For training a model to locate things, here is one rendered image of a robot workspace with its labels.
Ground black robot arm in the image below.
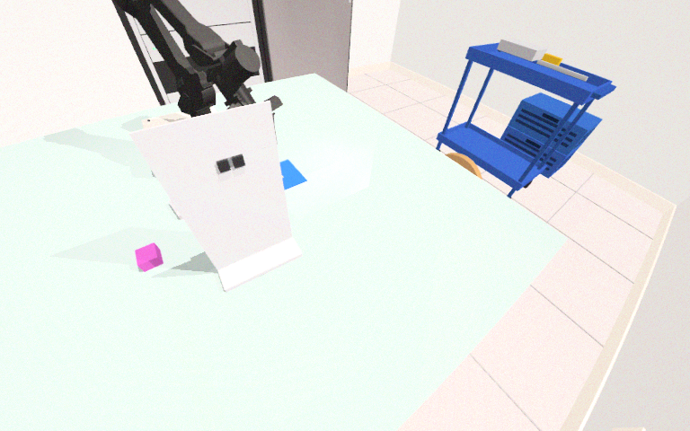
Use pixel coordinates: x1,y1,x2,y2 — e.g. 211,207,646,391
115,0,261,118

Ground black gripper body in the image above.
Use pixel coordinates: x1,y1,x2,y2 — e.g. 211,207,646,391
224,84,283,111

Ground pink cube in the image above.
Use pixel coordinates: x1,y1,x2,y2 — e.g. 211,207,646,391
136,243,163,272

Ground white panel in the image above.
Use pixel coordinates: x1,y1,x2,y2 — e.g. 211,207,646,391
128,101,303,292

